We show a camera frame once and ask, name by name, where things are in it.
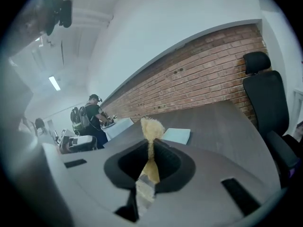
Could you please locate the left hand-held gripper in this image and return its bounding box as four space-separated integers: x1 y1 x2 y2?
56 129 98 155

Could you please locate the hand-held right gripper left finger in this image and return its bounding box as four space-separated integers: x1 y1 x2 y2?
60 140 151 225

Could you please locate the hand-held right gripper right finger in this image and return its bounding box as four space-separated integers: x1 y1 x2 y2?
139 138 282 227

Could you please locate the light blue rectangular pan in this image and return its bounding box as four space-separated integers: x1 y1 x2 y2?
163 128 191 146

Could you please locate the yellow sponge cloth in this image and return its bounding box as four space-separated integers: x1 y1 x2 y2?
136 117 166 216

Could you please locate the pale cloth covered table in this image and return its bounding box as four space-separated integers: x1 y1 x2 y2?
103 117 135 141

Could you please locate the person's white shirt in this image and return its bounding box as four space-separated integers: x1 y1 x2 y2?
0 55 52 227

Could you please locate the ceiling light panel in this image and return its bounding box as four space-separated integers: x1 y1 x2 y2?
48 76 61 91

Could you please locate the black office chair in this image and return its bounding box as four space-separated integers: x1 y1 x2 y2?
242 51 301 189

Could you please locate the person's head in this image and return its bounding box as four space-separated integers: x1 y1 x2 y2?
4 0 60 56

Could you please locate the black head-mounted camera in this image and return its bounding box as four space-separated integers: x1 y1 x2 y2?
45 0 73 36

